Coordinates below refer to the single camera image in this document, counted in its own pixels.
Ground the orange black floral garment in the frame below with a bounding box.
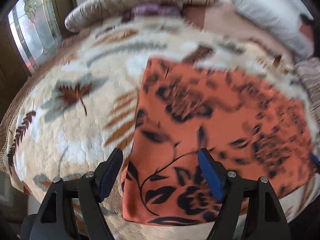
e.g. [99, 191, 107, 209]
[121, 58, 315, 226]

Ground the striped folded quilt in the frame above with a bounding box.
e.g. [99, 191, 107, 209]
[295, 57, 320, 123]

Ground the cream leaf pattern blanket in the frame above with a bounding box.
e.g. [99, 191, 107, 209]
[1, 17, 319, 239]

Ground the black cloth on headboard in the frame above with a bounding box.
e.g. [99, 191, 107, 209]
[299, 13, 315, 28]

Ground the grey blue pillow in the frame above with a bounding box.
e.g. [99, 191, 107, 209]
[230, 0, 314, 59]

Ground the pink brown bed sheet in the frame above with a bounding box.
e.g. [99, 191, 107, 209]
[182, 2, 319, 62]

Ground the stained glass window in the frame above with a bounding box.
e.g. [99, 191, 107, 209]
[8, 0, 62, 73]

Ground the purple cloth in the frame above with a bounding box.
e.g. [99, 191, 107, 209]
[121, 3, 182, 23]

